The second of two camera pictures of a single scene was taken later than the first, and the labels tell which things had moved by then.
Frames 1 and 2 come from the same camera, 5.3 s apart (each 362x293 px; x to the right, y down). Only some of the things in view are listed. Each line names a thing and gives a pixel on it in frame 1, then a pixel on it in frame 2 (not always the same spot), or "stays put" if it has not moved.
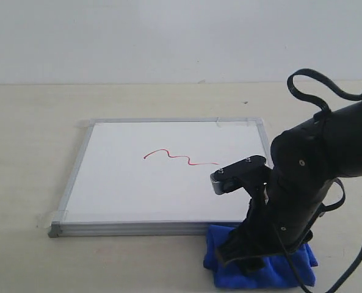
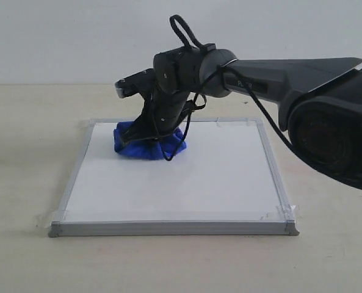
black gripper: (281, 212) to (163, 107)
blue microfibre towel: (255, 272) to (148, 148)
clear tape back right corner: (230, 122) stays put
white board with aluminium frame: (152, 176) stays put
